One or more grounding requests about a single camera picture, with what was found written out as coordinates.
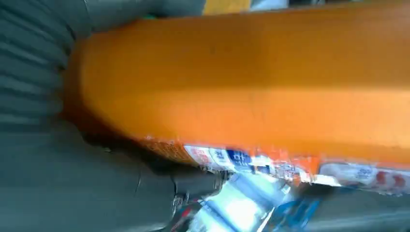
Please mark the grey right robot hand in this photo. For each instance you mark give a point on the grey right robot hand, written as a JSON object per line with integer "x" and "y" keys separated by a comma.
{"x": 80, "y": 185}

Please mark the green table mat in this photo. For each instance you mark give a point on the green table mat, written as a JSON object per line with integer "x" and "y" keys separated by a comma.
{"x": 150, "y": 16}

